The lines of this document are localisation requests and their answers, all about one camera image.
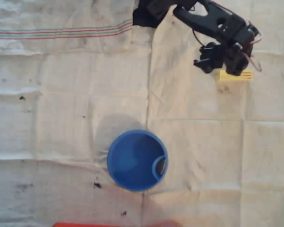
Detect yellow rectangular block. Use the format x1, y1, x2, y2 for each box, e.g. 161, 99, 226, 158
216, 70, 254, 83

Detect red object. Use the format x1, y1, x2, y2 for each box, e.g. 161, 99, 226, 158
52, 221, 180, 227

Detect blue plastic cup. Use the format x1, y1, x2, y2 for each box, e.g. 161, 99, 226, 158
106, 129, 169, 192

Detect white striped cloth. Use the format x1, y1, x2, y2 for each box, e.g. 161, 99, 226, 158
0, 0, 284, 227

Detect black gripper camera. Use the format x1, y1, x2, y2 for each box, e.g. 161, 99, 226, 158
193, 42, 225, 74

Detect black camera cable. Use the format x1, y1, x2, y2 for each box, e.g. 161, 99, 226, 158
191, 4, 205, 48

